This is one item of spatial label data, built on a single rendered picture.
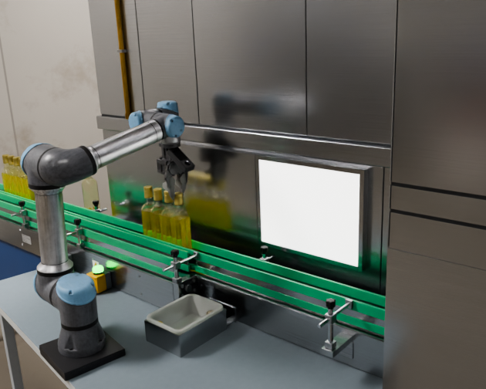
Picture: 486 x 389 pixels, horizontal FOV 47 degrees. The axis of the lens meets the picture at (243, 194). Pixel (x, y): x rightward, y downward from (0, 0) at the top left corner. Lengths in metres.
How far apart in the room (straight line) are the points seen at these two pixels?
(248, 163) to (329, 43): 0.52
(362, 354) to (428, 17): 0.98
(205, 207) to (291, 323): 0.62
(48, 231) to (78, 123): 3.18
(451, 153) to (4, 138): 4.00
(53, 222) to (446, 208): 1.18
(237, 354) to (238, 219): 0.53
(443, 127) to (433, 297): 0.39
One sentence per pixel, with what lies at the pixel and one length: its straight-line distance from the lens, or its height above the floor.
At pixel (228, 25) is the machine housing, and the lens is 2.03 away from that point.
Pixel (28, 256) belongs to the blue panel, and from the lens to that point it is 2.97.
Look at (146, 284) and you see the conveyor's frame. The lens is 2.17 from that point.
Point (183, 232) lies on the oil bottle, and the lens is 2.14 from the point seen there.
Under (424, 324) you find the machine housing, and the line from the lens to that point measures 1.40.
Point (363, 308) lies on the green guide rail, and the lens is 1.69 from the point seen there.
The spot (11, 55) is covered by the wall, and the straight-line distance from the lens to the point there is 4.79.
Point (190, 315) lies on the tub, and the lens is 2.05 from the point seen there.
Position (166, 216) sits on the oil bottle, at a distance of 2.17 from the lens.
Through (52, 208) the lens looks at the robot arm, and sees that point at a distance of 1.85.
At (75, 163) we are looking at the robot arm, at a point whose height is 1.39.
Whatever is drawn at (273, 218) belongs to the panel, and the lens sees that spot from 1.99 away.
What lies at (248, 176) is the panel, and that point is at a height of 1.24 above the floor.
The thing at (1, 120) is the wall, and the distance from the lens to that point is 4.78.
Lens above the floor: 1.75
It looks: 17 degrees down
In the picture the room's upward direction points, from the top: 2 degrees counter-clockwise
